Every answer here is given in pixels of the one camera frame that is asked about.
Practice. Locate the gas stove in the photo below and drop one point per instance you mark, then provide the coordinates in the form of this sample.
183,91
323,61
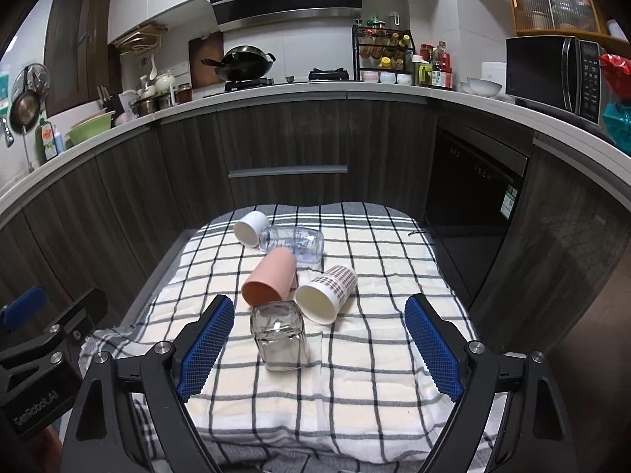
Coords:
315,78

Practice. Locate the brown door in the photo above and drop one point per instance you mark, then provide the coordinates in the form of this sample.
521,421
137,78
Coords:
74,49

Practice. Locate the dark wooden kitchen cabinets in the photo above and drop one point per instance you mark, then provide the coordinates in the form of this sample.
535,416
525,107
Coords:
296,143

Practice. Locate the stainless steel pot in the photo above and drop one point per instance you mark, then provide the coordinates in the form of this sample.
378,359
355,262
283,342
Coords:
153,104

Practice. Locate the brown cutting board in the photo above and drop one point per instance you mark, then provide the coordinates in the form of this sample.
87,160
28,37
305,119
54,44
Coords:
203,59

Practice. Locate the red jar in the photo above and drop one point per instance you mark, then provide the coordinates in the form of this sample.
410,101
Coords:
184,93

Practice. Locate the blue bottle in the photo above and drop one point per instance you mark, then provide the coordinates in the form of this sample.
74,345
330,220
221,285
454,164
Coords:
59,142

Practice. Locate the hanging frying pan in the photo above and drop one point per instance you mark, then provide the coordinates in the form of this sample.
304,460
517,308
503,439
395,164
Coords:
27,106

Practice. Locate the black microwave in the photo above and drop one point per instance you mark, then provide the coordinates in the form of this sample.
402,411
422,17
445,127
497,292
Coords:
547,71

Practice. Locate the white cup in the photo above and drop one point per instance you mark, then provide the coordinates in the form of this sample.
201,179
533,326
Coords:
250,229

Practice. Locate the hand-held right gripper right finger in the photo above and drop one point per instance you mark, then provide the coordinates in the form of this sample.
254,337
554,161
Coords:
434,350

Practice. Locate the clear square glass cup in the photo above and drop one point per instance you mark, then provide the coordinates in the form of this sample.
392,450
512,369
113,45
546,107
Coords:
280,337

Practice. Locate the teal bag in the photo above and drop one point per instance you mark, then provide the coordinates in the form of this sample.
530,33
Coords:
620,125

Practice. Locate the plaid paper cup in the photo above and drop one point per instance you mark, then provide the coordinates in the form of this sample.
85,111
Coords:
328,293

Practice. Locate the red plastic bag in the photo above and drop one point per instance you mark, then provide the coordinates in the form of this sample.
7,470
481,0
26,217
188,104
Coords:
616,76

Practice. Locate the black spice rack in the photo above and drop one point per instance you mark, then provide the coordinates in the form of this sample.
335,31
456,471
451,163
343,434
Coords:
382,51

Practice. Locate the pink cup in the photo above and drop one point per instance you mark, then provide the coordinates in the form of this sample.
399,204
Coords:
271,276

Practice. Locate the green dish soap bottle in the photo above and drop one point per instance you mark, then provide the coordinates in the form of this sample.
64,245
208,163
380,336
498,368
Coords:
46,140

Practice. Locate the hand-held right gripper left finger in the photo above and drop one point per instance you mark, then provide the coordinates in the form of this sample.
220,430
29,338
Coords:
204,350

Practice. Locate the white teapot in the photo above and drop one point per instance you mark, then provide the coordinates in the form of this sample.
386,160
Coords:
165,81

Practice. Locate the black wok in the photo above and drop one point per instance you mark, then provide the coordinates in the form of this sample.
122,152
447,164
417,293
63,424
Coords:
246,61

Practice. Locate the white countertop appliance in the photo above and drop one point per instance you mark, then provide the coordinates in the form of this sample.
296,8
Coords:
494,71

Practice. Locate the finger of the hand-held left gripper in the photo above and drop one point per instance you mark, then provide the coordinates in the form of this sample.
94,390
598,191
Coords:
81,313
22,304

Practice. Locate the row of white seasoning jars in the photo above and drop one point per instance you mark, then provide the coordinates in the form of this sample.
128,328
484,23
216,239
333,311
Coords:
387,77

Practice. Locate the hanging wall rack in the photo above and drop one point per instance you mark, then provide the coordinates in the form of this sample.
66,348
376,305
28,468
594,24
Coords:
140,39

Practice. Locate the green basin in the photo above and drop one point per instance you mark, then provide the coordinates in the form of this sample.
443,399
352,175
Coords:
91,130

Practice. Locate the black dishwasher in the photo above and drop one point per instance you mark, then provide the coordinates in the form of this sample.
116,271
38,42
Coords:
473,207

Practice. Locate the knife block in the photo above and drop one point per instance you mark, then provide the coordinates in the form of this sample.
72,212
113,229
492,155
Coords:
107,102

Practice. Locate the white bowl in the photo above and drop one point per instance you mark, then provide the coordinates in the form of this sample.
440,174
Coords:
485,86

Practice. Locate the red-label oil bottle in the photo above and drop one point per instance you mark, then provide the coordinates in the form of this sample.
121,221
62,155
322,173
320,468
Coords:
441,66

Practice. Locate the green jug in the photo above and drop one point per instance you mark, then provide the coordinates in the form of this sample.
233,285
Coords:
422,73

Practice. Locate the checkered cloth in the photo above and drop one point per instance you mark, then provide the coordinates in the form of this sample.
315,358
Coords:
365,354

